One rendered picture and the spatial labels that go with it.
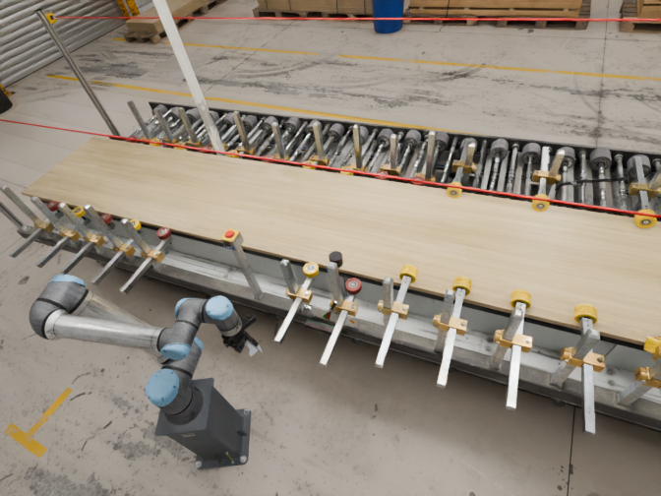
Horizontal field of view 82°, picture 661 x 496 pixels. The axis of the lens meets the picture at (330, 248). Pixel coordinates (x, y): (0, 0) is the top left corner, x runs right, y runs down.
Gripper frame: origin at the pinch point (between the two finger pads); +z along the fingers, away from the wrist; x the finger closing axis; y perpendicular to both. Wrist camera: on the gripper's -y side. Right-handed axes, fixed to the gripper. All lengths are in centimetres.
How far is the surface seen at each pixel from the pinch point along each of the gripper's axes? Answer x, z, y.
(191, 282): -71, 24, -28
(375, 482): 62, 94, 13
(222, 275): -62, 32, -44
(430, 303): 65, 18, -62
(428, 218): 50, 4, -106
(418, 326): 62, 32, -55
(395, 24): -141, 82, -585
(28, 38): -751, 47, -356
